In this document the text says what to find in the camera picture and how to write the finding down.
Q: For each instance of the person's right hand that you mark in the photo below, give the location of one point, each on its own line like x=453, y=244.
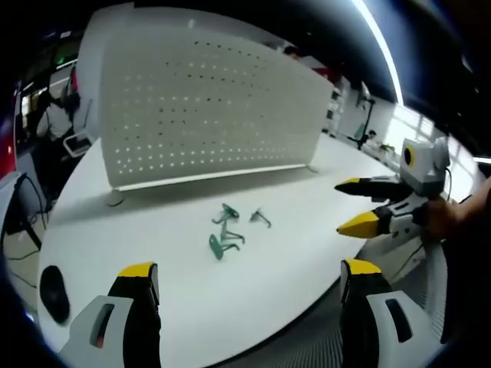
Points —
x=445, y=218

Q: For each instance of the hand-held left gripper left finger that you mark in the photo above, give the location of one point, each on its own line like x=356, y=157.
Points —
x=115, y=314

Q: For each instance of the black computer mouse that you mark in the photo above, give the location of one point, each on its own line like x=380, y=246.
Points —
x=55, y=293

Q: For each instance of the ceiling light strip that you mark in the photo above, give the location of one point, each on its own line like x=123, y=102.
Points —
x=383, y=50

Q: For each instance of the white office chair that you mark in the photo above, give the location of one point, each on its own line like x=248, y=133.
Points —
x=76, y=143

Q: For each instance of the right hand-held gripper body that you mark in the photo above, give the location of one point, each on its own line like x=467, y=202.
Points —
x=424, y=168

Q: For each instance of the black desk lamp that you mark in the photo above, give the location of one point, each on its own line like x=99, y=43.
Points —
x=366, y=115

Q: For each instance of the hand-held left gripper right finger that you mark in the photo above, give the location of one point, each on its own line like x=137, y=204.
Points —
x=383, y=314

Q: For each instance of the green hook assembly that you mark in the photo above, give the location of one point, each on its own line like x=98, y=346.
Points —
x=226, y=214
x=222, y=245
x=261, y=217

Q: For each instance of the white shelf unit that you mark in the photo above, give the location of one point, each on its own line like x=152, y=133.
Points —
x=333, y=109

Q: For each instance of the white perforated mounting plate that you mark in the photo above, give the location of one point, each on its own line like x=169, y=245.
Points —
x=207, y=115

